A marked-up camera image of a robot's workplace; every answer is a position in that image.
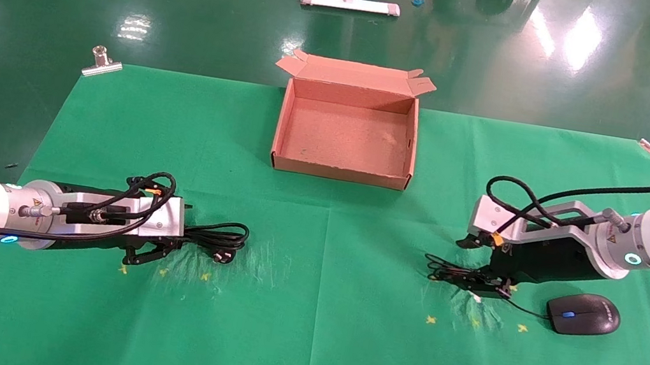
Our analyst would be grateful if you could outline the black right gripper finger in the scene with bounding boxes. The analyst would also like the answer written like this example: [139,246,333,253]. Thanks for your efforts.
[463,266,516,300]
[455,233,486,252]

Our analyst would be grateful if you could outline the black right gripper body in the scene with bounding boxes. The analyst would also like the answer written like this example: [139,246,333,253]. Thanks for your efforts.
[487,229,603,295]

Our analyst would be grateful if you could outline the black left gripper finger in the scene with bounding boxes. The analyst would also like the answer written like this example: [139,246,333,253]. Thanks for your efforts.
[122,233,185,273]

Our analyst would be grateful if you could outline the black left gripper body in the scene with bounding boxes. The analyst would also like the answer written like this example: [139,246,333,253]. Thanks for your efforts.
[47,222,164,268]

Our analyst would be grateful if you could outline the black wired computer mouse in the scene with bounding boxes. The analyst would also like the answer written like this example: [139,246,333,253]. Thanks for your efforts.
[416,253,627,343]

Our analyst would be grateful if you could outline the black data cable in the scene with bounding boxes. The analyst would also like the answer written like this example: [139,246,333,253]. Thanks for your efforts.
[177,214,252,268]

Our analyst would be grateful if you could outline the open brown cardboard box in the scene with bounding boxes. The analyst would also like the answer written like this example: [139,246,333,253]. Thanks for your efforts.
[259,47,440,194]

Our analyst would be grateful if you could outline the green table cloth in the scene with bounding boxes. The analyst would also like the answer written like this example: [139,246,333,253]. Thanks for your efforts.
[0,45,650,365]

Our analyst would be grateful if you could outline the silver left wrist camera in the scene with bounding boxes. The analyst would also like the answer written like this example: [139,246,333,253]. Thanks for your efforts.
[59,179,190,246]

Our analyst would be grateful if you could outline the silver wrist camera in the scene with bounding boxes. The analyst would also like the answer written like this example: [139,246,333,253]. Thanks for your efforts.
[59,179,190,246]
[465,185,613,261]

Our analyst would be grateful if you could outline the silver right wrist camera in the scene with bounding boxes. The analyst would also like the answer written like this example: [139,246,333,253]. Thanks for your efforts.
[465,185,613,261]

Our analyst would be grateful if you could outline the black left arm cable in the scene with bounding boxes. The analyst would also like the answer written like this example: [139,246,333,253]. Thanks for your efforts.
[0,148,179,270]

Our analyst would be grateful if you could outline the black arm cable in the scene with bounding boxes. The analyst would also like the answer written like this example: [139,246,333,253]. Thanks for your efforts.
[0,148,179,270]
[479,148,650,259]

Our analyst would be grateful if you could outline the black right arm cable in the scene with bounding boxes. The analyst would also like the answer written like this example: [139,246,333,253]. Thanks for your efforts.
[479,148,650,259]

